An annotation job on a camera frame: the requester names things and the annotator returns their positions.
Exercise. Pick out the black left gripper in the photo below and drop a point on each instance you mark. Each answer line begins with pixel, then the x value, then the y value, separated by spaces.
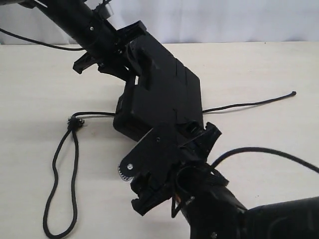
pixel 115 54

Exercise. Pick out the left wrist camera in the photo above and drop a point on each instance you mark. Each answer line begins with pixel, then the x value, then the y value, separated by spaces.
pixel 104 9

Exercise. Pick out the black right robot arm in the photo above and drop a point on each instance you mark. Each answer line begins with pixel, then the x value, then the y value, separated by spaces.
pixel 213 212

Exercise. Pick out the black plastic carry case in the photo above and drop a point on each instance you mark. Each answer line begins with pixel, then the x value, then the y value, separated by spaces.
pixel 167 91

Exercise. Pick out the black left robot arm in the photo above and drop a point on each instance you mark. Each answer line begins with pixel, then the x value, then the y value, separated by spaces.
pixel 75 18

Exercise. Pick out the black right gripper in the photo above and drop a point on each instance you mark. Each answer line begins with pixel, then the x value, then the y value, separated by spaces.
pixel 154 162

